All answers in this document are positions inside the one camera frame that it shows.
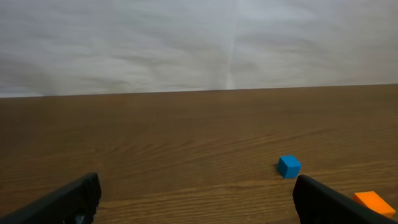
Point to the blue cube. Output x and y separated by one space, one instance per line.
289 168

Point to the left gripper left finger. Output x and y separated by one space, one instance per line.
66 202

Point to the orange cube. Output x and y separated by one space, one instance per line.
373 202

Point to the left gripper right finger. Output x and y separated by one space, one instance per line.
323 205

